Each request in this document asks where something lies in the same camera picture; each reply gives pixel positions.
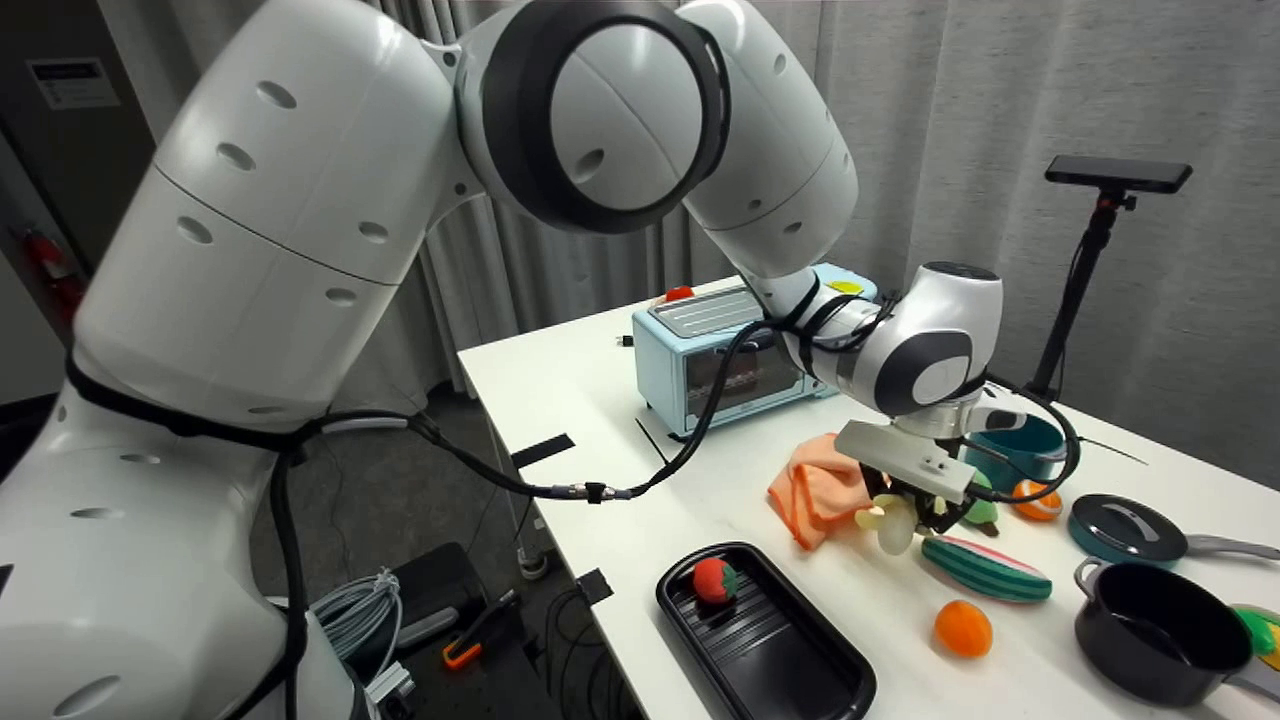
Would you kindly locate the short black tape strip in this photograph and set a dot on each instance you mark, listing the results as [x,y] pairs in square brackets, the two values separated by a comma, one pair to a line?
[594,584]

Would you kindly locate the long black tape strip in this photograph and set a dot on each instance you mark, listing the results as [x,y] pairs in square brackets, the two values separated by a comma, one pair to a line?
[543,451]

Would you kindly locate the orange toy fruit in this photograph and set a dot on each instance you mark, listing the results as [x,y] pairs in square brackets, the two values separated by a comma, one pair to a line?
[962,629]

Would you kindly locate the toy orange half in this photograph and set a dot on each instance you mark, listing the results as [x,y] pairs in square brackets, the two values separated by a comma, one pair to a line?
[1041,505]

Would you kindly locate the black pot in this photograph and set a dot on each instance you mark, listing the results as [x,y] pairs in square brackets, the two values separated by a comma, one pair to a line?
[1162,635]

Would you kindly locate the red wall fixture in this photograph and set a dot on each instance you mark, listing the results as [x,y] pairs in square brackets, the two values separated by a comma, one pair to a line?
[53,261]

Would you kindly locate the grey curtain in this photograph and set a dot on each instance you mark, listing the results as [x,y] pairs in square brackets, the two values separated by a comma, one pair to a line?
[1174,80]

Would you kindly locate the teal toy cup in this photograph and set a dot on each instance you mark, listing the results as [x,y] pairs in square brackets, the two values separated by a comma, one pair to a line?
[1027,445]

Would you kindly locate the orange cloth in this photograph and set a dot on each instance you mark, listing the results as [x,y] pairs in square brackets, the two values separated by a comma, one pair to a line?
[813,494]

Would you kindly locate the black camera stand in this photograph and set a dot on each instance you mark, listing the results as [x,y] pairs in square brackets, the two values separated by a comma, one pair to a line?
[1101,226]

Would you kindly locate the red toy strawberry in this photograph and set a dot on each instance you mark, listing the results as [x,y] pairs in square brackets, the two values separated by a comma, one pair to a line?
[712,580]

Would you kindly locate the green and yellow toy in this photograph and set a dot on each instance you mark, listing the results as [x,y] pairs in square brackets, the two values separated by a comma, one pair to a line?
[1261,629]

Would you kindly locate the green toy pear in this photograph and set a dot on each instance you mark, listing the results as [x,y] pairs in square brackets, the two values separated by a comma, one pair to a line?
[984,515]

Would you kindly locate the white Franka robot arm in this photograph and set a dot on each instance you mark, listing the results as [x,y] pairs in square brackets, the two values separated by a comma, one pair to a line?
[293,226]

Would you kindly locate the black box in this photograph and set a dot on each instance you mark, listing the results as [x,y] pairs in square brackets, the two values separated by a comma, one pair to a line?
[434,584]

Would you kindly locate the light blue toy oven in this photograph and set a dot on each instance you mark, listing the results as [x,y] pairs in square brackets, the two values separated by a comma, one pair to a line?
[695,355]

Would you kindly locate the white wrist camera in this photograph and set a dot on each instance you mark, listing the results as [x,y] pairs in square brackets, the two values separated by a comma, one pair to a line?
[1002,417]

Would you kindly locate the black plastic tray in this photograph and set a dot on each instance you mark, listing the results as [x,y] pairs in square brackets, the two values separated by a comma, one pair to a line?
[774,645]

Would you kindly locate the grey-white gripper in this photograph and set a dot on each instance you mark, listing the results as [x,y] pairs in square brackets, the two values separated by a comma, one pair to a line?
[906,457]

